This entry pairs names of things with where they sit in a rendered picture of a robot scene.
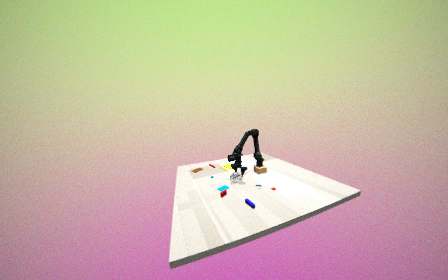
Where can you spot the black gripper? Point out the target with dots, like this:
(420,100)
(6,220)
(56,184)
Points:
(243,169)

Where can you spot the cyan rectangular plate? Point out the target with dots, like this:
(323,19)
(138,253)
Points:
(221,189)

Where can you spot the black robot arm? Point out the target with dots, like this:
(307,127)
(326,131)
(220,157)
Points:
(236,155)

